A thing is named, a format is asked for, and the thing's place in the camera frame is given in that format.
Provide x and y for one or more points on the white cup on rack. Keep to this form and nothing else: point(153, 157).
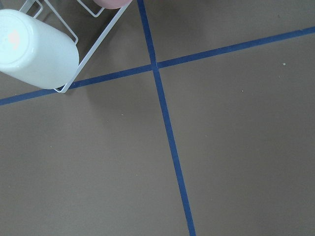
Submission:
point(35, 52)

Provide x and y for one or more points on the white wire cup rack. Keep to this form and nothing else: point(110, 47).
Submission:
point(28, 5)

